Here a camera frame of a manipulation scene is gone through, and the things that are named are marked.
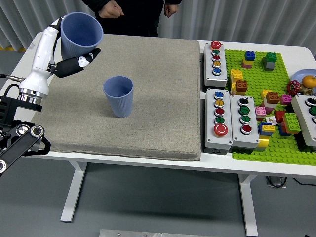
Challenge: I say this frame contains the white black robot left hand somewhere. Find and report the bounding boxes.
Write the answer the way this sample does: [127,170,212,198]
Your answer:
[19,17,101,96]

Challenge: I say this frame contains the orange fruit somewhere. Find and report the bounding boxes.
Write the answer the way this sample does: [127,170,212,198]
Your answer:
[302,75,316,88]

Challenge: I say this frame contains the magenta toy brick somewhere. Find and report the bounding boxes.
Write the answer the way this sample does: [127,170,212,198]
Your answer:
[279,94,293,106]

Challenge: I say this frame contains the yellow brick on blue brick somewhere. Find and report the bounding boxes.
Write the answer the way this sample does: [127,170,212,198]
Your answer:
[258,122,276,136]

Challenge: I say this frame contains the brown toy brick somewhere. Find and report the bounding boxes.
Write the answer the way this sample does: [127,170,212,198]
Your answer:
[235,80,248,93]

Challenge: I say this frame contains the red valve handwheel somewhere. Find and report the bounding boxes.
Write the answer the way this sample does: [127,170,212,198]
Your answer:
[286,80,301,96]

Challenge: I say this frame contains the white table leg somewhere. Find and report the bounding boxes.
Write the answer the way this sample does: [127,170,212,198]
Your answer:
[60,161,87,223]
[238,174,259,237]

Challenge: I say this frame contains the person's left hand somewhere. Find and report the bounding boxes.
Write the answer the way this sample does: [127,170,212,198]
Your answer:
[164,3,179,18]

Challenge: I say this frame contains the grey five-button control box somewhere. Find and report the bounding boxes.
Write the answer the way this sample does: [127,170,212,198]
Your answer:
[204,88,234,156]
[202,41,228,90]

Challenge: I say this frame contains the grey selector switch control box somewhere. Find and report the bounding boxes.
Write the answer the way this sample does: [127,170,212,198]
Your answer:
[229,94,260,150]

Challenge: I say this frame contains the person's right hand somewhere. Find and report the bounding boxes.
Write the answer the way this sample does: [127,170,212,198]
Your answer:
[98,0,124,19]

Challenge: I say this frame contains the grey control box black buttons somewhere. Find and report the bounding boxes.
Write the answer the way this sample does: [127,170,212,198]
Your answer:
[291,95,316,148]

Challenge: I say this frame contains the grey toy brick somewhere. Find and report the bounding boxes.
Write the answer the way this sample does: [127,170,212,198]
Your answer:
[262,58,276,72]

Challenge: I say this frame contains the white power strip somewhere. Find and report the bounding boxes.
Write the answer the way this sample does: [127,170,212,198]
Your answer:
[266,175,288,189]

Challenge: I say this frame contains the red toy brick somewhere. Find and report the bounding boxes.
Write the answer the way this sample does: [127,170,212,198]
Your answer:
[274,110,287,123]

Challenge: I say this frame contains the blue ribbed plastic cup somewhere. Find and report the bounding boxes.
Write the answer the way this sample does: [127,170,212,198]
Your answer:
[60,12,104,60]
[103,76,134,118]

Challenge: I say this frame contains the orange-brown toy brick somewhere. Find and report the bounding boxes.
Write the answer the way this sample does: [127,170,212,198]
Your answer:
[266,91,280,104]

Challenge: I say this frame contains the large green toy brick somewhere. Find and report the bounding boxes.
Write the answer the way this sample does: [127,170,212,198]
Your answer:
[282,112,301,134]

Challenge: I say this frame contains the translucent yellow toy brick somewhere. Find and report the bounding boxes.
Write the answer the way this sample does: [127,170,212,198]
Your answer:
[254,138,269,152]

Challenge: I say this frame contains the green studded baseplate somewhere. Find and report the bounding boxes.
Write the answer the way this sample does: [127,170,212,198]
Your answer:
[224,49,316,166]

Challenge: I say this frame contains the person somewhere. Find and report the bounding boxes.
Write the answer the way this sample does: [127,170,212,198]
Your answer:
[81,0,183,38]

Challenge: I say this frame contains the grey-brown fabric mat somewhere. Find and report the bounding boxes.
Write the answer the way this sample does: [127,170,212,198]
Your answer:
[31,34,201,161]

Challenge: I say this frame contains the light blue plate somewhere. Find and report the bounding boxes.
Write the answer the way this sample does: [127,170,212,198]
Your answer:
[292,69,316,96]

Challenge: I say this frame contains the black power cable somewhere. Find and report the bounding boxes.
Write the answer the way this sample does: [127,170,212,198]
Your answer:
[292,177,316,186]

